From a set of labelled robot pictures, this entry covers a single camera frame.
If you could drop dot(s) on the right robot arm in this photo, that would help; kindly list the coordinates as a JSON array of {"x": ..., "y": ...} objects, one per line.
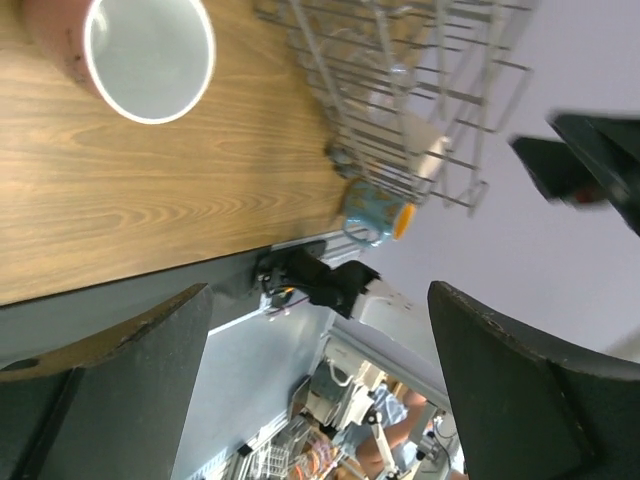
[{"x": 370, "y": 305}]

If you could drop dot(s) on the person in blue shirt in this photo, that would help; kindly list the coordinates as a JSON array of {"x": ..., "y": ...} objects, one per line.
[{"x": 398, "y": 417}]

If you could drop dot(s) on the grey wire dish rack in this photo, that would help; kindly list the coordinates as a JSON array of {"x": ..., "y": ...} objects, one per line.
[{"x": 412, "y": 90}]

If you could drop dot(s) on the beige plastic cup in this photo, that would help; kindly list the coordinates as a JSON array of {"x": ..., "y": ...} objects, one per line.
[{"x": 427, "y": 146}]

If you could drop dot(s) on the pink patterned mug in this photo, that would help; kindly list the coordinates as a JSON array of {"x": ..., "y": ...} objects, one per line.
[{"x": 149, "y": 61}]

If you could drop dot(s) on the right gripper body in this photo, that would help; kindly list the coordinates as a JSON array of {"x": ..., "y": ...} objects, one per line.
[{"x": 557, "y": 173}]

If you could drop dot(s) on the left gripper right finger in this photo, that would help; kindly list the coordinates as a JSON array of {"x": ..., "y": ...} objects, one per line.
[{"x": 529, "y": 405}]

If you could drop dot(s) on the background white equipment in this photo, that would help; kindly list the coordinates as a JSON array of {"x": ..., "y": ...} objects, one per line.
[{"x": 339, "y": 392}]

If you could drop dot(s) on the blue mug orange inside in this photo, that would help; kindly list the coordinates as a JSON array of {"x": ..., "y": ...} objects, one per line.
[{"x": 373, "y": 215}]

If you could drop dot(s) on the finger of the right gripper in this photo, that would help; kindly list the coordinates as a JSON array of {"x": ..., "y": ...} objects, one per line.
[{"x": 608, "y": 146}]

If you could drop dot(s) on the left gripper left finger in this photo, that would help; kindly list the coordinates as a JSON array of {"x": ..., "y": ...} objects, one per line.
[{"x": 110, "y": 406}]

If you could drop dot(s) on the clear plastic cup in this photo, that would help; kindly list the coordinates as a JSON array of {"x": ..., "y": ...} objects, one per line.
[{"x": 373, "y": 89}]

